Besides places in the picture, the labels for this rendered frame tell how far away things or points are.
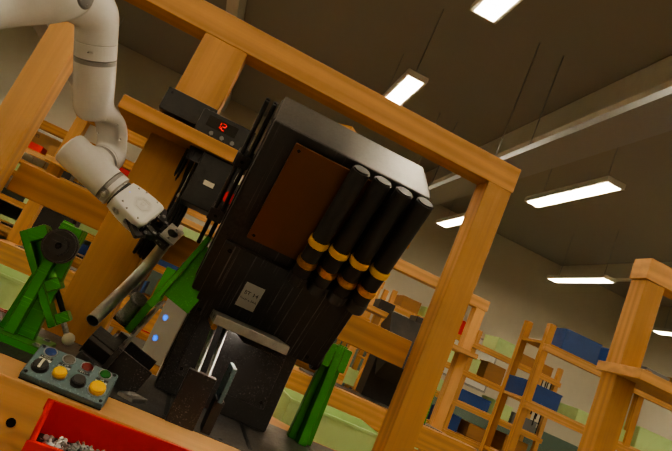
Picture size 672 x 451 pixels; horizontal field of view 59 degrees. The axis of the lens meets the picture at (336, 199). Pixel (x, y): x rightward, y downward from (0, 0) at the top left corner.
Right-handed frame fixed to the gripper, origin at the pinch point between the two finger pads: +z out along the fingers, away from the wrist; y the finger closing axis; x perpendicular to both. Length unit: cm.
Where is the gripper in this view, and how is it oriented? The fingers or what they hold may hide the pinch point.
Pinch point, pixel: (165, 237)
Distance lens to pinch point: 150.0
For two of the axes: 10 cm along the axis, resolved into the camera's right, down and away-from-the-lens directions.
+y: 2.9, -4.4, 8.5
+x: -6.5, 5.7, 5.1
